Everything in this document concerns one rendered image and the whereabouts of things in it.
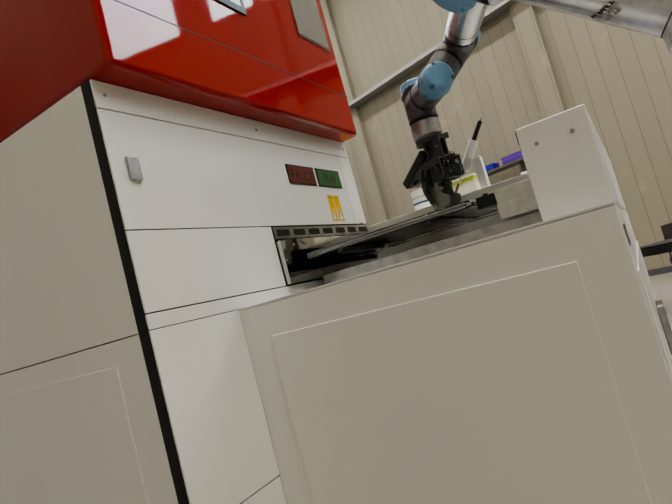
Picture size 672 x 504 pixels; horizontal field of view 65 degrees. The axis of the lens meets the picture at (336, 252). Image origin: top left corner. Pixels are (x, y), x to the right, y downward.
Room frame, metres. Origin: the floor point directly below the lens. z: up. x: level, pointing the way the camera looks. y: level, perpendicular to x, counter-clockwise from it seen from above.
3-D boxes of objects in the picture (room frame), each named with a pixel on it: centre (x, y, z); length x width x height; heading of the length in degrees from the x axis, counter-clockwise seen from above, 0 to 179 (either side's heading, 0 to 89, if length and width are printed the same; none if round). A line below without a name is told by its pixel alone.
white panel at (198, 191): (1.14, 0.10, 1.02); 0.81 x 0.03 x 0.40; 150
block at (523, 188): (0.94, -0.35, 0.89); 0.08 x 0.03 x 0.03; 60
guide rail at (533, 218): (1.06, -0.18, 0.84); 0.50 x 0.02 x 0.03; 60
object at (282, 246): (1.28, 0.00, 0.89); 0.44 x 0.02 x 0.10; 150
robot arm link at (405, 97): (1.31, -0.30, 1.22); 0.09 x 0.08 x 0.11; 10
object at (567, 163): (0.96, -0.47, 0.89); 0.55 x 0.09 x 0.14; 150
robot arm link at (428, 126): (1.31, -0.31, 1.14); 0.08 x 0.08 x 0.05
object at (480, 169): (1.35, -0.40, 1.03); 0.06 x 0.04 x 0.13; 60
